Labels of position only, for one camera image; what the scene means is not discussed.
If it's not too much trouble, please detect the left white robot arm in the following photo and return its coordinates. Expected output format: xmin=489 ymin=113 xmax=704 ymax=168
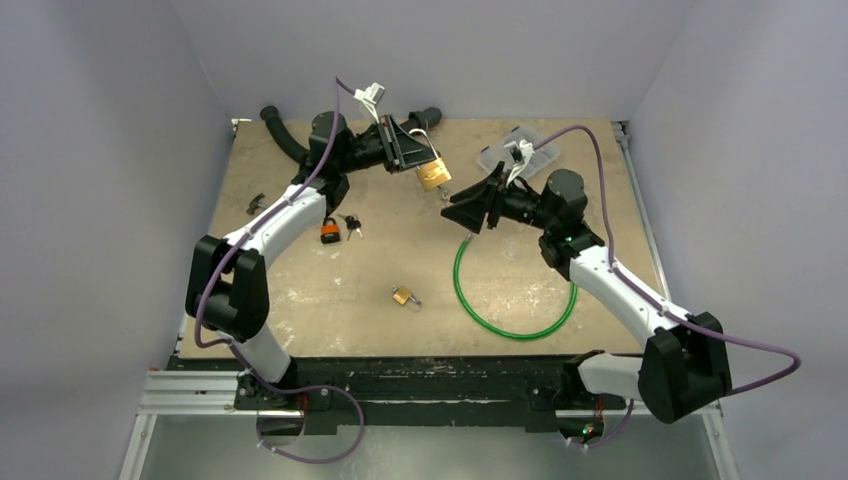
xmin=185 ymin=106 xmax=443 ymax=409

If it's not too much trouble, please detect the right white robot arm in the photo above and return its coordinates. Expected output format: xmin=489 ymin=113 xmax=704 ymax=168
xmin=440 ymin=165 xmax=733 ymax=424

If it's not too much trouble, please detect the green cable lock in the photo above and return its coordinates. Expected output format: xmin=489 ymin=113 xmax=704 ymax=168
xmin=451 ymin=234 xmax=580 ymax=343

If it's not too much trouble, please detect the black head key bunch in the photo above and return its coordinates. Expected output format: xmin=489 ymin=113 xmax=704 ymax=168
xmin=339 ymin=214 xmax=364 ymax=241

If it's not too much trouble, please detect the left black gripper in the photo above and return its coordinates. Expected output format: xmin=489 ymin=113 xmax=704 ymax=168
xmin=337 ymin=115 xmax=440 ymax=176

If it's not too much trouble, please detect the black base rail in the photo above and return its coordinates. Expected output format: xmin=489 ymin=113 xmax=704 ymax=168
xmin=167 ymin=354 xmax=627 ymax=435

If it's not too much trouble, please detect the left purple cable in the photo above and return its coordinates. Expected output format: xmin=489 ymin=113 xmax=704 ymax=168
xmin=192 ymin=76 xmax=366 ymax=464

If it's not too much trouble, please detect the large brass padlock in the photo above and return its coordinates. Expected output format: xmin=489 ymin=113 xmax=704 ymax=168
xmin=416 ymin=153 xmax=452 ymax=192

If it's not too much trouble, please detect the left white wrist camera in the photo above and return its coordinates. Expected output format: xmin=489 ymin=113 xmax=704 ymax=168
xmin=353 ymin=82 xmax=385 ymax=123

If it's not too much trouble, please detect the clear plastic organizer box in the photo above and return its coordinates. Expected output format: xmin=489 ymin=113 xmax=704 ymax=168
xmin=476 ymin=124 xmax=561 ymax=180

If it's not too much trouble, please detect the black corrugated hose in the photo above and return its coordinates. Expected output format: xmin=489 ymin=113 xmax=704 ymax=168
xmin=259 ymin=105 xmax=443 ymax=164

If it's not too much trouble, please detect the orange black padlock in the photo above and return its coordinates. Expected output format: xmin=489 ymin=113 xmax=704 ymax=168
xmin=320 ymin=217 xmax=341 ymax=245

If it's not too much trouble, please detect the small black hammer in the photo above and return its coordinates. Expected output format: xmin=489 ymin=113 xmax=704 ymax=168
xmin=245 ymin=193 xmax=268 ymax=216

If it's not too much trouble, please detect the small brass padlock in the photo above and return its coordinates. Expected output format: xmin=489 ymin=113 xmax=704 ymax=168
xmin=391 ymin=286 xmax=423 ymax=310

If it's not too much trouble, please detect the aluminium frame rail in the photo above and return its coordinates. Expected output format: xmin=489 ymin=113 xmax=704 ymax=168
xmin=137 ymin=371 xmax=237 ymax=416

